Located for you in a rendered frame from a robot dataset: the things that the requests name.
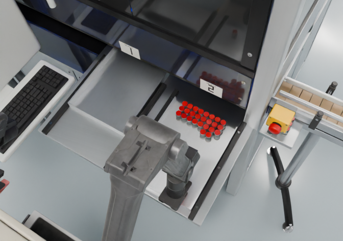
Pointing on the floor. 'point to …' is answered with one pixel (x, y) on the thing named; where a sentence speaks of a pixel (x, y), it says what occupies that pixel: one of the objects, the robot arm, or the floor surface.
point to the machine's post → (269, 67)
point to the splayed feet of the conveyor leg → (288, 227)
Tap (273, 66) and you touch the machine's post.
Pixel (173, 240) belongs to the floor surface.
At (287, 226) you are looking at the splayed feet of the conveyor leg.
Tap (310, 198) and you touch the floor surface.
